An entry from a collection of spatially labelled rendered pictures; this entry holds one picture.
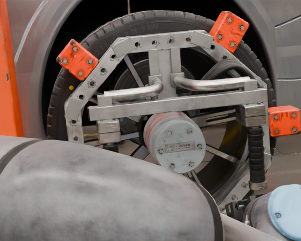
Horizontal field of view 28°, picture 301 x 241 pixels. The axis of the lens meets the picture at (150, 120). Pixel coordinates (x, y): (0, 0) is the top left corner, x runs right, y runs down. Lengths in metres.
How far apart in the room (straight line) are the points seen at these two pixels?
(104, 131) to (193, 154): 0.24
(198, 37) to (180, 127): 0.26
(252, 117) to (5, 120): 0.59
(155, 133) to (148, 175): 1.03
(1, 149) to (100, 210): 0.11
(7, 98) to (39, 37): 0.54
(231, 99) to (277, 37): 0.73
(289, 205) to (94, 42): 0.84
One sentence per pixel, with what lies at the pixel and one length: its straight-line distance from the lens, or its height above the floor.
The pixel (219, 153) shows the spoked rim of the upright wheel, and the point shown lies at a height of 0.76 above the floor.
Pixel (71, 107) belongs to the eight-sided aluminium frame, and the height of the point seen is 0.96.
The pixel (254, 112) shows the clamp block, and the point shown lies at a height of 0.93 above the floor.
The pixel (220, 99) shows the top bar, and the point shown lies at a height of 0.97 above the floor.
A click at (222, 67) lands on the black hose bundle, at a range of 1.48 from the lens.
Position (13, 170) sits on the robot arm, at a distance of 0.45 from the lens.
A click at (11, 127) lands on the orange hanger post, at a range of 1.51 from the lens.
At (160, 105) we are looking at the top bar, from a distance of 1.38.
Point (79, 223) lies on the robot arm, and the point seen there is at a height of 1.06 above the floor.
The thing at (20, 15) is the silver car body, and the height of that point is 1.20.
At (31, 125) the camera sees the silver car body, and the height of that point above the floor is 0.84.
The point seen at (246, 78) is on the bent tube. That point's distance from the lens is 1.42.
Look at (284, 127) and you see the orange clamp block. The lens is 1.67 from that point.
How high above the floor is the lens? 1.20
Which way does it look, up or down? 11 degrees down
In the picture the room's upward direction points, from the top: 5 degrees counter-clockwise
